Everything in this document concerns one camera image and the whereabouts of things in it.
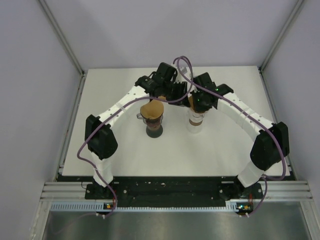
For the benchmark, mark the brown paper coffee filter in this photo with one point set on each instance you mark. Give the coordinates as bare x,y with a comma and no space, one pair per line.
152,110

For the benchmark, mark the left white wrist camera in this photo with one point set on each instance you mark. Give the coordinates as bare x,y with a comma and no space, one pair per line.
183,70

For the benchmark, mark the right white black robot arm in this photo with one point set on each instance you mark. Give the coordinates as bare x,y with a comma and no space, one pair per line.
270,139

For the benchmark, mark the glass carafe with red rim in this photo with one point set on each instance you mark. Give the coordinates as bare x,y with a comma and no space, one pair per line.
154,129

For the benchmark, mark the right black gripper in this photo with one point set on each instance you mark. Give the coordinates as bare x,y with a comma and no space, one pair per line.
198,109

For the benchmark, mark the clear plastic coffee dripper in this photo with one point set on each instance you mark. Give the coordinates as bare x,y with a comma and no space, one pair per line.
150,122

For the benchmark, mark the clear glass with brown band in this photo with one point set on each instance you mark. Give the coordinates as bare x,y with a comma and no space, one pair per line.
194,127

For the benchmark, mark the grey slotted cable duct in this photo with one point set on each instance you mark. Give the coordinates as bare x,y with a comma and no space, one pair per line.
77,207

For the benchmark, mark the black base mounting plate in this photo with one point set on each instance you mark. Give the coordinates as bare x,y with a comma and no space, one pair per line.
166,192

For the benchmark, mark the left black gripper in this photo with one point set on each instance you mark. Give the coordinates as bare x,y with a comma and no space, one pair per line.
182,90

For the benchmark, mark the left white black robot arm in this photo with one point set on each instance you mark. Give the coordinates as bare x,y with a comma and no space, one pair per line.
146,98

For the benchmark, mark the clear glass cup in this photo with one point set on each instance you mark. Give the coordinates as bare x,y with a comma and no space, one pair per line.
195,117

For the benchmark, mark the aluminium frame rail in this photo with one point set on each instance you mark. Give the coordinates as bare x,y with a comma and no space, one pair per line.
277,191

